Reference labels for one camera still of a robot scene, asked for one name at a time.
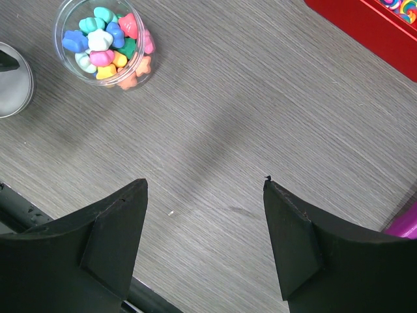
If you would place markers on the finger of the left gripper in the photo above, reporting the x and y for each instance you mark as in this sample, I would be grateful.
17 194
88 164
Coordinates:
7 62

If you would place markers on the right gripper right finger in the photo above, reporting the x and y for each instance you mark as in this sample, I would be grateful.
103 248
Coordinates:
327 264

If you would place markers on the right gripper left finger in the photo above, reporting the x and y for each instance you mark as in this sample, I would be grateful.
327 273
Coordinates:
71 257

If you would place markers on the white round lid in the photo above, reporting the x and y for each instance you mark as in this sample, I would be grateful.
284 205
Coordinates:
17 86

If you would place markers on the purple plastic scoop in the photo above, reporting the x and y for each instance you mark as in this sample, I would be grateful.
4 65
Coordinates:
404 225

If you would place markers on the clear plastic cup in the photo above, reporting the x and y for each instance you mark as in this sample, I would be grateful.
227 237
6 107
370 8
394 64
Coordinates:
104 43

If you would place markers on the red candy box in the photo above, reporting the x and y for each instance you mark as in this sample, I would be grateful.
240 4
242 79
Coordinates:
386 28

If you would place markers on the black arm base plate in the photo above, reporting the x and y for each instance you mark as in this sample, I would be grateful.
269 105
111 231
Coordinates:
65 261

